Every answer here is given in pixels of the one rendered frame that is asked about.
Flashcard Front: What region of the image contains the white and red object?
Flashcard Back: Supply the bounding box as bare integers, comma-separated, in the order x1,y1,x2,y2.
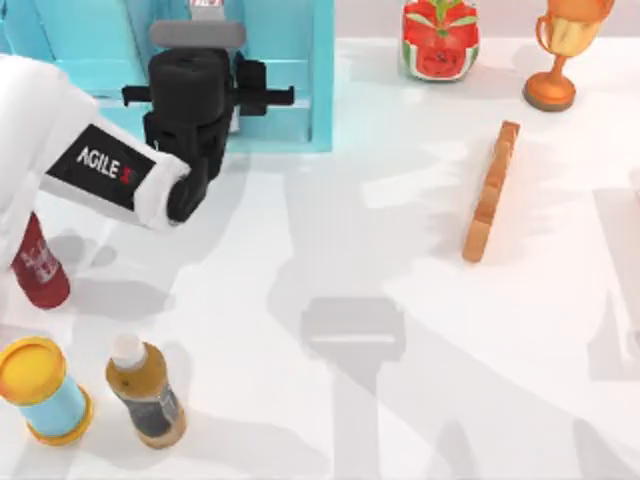
189,0,225,22

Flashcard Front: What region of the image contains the light blue rack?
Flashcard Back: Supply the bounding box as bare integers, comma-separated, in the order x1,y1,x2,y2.
0,0,335,154

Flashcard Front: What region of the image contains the pale grey rounded box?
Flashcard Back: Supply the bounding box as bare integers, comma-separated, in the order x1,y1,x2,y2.
148,20,248,50

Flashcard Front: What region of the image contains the watermelon plant pot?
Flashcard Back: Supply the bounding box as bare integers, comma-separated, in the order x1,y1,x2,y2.
398,0,482,83

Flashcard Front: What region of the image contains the golden trophy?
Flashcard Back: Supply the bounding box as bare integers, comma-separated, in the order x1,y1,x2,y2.
521,0,617,113

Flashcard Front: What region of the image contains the brown bottle with white cap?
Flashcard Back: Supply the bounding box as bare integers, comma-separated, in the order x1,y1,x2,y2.
104,332,188,450

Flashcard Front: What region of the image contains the blue can with yellow lid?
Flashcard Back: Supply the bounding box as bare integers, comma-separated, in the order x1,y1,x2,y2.
0,335,94,447

